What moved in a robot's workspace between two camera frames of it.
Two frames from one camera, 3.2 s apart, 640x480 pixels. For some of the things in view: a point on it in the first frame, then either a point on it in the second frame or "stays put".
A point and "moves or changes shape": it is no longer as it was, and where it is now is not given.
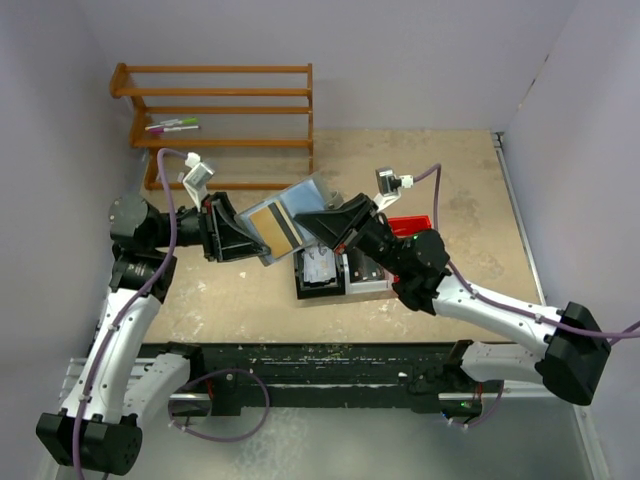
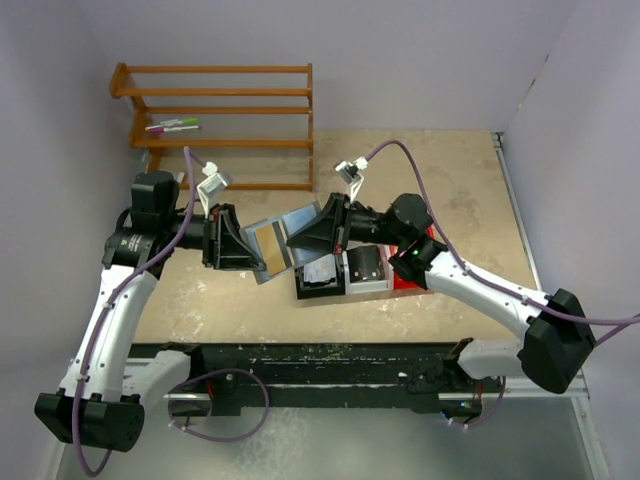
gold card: [270, 231] moves or changes shape
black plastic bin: [335, 288] stays put
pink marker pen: [170, 128] stays put
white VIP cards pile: [319, 264] stays put
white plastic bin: [369, 286] stays put
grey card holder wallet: [308, 195] to [300, 256]
